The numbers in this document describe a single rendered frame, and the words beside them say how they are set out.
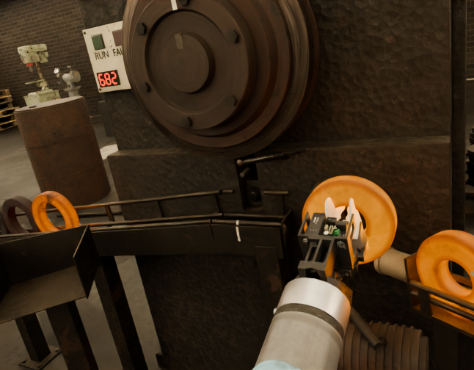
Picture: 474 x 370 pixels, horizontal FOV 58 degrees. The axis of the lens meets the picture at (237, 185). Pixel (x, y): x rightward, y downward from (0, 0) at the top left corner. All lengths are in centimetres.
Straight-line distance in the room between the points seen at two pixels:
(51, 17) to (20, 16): 92
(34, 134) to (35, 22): 704
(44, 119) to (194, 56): 293
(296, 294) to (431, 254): 35
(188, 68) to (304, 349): 60
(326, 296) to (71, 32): 962
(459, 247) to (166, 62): 65
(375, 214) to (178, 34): 51
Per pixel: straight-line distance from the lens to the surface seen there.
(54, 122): 374
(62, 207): 150
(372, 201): 72
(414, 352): 96
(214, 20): 87
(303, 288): 55
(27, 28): 1094
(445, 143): 99
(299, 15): 89
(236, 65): 86
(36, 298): 128
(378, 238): 74
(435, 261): 83
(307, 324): 52
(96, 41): 134
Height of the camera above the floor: 115
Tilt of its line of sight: 19 degrees down
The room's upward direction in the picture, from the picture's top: 10 degrees counter-clockwise
